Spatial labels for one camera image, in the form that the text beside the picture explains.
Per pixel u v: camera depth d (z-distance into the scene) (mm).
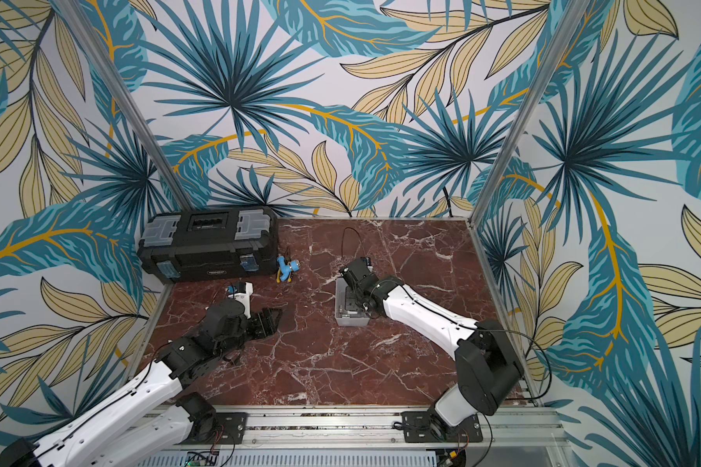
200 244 903
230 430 720
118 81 799
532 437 732
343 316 918
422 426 733
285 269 1012
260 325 676
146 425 561
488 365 428
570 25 703
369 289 615
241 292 689
